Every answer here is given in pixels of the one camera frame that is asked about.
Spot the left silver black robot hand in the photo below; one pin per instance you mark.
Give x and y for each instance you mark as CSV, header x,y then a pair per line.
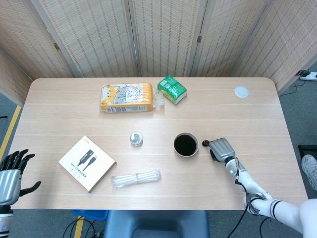
x,y
10,176

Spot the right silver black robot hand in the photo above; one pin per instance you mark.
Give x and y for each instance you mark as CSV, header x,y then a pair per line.
x,y
221,148

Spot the small black plastic spoon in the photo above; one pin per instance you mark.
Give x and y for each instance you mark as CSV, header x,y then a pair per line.
x,y
205,143

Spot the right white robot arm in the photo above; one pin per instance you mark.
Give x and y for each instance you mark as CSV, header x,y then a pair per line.
x,y
257,191

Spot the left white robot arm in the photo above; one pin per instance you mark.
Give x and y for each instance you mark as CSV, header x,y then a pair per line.
x,y
5,223

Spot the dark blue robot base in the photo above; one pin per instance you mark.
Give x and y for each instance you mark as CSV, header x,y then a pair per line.
x,y
156,223

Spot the white bowl of dark liquid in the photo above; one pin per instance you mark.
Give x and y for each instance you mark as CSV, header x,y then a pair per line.
x,y
185,146

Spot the white round table grommet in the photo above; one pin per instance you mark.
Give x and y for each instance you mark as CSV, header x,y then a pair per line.
x,y
242,92

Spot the green tissue pack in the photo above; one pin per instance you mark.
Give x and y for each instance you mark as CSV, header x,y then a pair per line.
x,y
172,89

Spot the small round clear tin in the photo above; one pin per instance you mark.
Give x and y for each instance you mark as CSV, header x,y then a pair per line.
x,y
136,139

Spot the blue plastic crate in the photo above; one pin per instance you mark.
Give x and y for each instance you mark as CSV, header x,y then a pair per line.
x,y
90,215

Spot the white sneaker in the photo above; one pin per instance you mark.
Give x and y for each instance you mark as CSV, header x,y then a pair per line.
x,y
309,171

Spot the clear wrapped straw bundle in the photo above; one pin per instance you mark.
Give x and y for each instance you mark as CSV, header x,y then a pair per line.
x,y
128,179

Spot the yellow cat print tissue pack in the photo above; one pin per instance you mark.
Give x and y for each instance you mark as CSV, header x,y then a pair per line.
x,y
126,98

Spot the white power strip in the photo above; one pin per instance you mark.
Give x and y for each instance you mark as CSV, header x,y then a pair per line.
x,y
308,75

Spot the woven folding screen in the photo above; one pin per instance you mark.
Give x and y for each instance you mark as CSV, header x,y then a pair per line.
x,y
161,37

